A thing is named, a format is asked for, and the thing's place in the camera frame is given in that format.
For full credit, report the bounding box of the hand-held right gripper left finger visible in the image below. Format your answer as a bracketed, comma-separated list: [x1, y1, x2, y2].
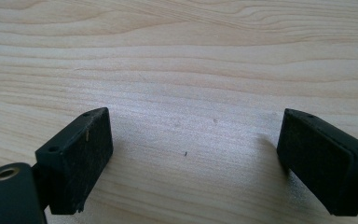
[32, 106, 115, 216]

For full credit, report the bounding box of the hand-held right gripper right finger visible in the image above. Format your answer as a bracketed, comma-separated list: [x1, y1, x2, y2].
[276, 107, 358, 217]

